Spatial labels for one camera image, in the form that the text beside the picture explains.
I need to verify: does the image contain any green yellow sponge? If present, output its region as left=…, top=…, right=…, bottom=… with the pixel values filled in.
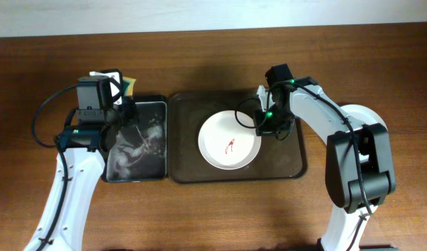
left=123, top=77, right=136, bottom=96

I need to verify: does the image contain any pink plate with red stain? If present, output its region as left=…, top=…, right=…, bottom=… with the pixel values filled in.
left=198, top=110, right=262, bottom=170

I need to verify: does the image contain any cream plate with red stain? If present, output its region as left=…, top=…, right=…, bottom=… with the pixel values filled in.
left=340, top=104, right=388, bottom=165

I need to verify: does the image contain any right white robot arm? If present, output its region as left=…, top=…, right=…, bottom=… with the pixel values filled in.
left=256, top=77, right=396, bottom=250

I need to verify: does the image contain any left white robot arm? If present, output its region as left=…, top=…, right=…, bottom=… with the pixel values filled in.
left=24, top=97, right=137, bottom=250

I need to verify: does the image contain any black small water tray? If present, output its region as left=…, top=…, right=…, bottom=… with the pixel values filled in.
left=102, top=95, right=168, bottom=183

